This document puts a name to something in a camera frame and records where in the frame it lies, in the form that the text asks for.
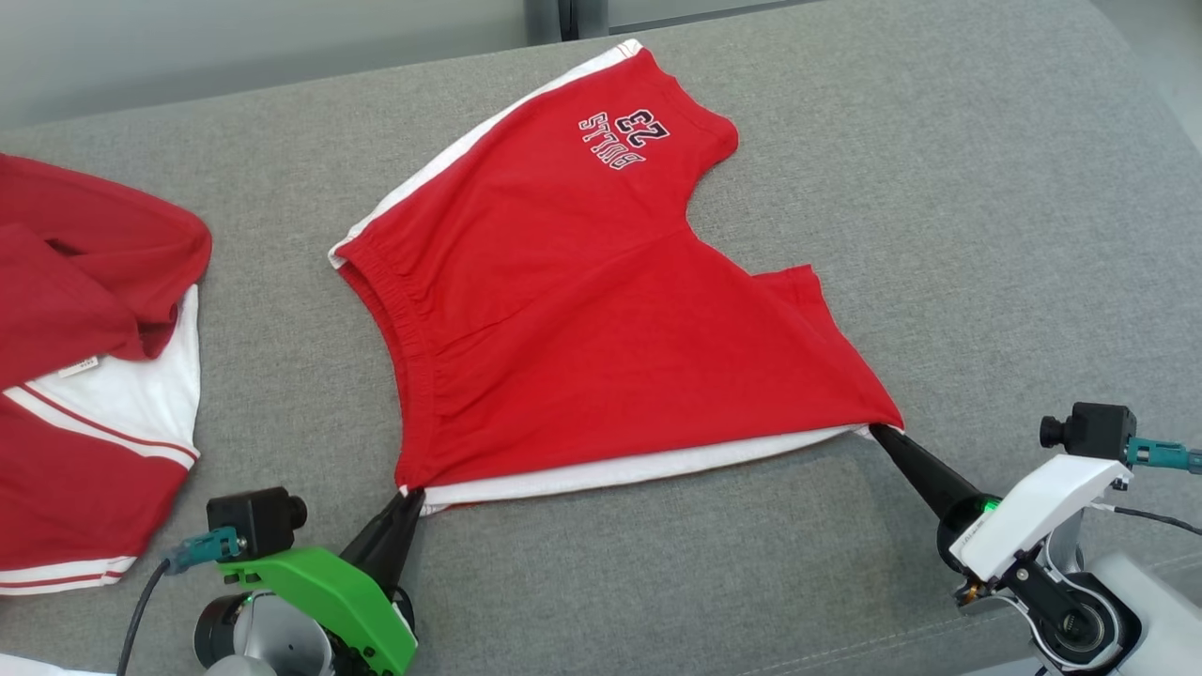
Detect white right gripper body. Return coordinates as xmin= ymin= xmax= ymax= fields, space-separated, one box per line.
xmin=939 ymin=455 xmax=1133 ymax=582

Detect left camera cable teal connector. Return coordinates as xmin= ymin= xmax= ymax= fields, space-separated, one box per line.
xmin=117 ymin=528 xmax=243 ymax=676

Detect grey double partition post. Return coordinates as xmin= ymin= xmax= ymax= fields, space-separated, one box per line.
xmin=523 ymin=0 xmax=611 ymax=44

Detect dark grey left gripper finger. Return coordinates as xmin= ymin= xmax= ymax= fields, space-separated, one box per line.
xmin=340 ymin=488 xmax=427 ymax=604

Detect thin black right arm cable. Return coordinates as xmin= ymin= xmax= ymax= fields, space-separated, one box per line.
xmin=1094 ymin=503 xmax=1202 ymax=540

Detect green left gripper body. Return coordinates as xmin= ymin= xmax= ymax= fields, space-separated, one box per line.
xmin=218 ymin=547 xmax=420 ymax=676

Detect camera cable teal connector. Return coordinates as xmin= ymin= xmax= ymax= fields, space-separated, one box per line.
xmin=117 ymin=528 xmax=243 ymax=676
xmin=1125 ymin=437 xmax=1202 ymax=475

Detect right camera cable teal connector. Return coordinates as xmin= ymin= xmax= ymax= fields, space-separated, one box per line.
xmin=1125 ymin=437 xmax=1202 ymax=475

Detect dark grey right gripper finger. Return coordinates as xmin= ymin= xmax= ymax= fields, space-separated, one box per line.
xmin=870 ymin=423 xmax=979 ymax=533

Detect red and white jersey shirt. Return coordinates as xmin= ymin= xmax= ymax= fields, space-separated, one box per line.
xmin=0 ymin=153 xmax=214 ymax=598

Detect red shorts with Bulls print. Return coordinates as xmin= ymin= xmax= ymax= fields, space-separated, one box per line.
xmin=328 ymin=38 xmax=906 ymax=516

